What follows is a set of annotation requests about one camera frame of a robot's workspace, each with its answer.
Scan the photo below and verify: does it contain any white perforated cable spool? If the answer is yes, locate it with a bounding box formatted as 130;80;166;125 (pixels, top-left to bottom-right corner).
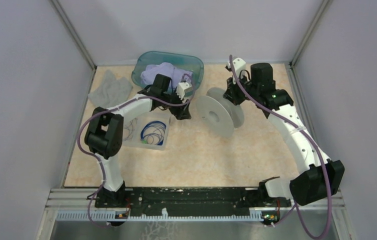
195;87;245;138

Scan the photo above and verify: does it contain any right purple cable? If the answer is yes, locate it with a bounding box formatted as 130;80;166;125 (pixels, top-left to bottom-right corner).
228;54;333;240

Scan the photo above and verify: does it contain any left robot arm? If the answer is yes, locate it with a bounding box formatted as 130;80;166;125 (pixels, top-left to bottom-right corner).
76;73;197;207

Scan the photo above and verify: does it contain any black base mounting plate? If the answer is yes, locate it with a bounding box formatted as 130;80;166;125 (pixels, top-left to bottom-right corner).
94;187;292;217

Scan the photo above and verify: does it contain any blue thin wire coil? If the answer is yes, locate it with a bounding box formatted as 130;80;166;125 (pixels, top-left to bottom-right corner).
122;117;139;142

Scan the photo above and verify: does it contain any white slotted cable duct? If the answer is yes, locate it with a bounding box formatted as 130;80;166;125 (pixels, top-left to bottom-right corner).
56;209;264;222

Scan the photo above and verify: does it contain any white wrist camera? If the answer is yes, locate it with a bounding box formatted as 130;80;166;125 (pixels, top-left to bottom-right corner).
231;57;247;79
175;81;193;100

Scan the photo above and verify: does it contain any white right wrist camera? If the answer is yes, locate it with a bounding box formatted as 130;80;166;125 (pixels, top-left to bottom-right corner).
231;57;247;79

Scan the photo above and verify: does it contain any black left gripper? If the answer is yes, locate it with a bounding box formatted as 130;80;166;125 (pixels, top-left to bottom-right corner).
161;87;192;120

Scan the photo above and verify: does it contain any blue cable coil green connector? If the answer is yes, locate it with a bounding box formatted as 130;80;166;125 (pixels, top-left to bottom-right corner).
140;120;167;146

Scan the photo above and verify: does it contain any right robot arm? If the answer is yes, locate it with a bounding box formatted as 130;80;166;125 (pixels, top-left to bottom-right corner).
223;58;345;206

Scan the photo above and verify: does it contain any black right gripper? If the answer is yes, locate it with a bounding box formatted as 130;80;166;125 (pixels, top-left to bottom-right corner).
223;71;260;106

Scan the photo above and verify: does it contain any teal plastic basin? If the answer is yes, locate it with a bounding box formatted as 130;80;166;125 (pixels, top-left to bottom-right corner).
131;51;204;90

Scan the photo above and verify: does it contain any clear plastic bag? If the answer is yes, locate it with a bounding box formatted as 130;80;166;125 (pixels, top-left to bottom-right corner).
88;70;133;109

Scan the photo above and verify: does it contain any lavender cloth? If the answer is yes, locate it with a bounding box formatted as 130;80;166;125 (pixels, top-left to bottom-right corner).
140;62;193;90

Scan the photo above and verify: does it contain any clear plastic divided tray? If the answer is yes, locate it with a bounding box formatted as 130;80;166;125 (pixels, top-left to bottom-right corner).
122;111;171;151

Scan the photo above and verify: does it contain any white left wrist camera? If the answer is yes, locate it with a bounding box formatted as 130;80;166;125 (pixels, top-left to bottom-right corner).
175;81;193;100

